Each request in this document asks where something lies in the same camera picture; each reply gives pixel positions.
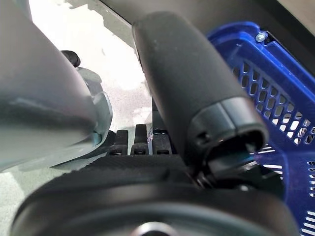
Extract blue plastic shopping basket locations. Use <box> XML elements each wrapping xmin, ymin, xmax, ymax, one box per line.
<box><xmin>206</xmin><ymin>21</ymin><xmax>315</xmax><ymax>236</ymax></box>

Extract silver right robot leg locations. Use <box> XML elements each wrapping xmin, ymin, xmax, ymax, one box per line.
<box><xmin>0</xmin><ymin>0</ymin><xmax>114</xmax><ymax>173</ymax></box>

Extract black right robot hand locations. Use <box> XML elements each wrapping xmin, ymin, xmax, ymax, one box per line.
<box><xmin>9</xmin><ymin>11</ymin><xmax>300</xmax><ymax>236</ymax></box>

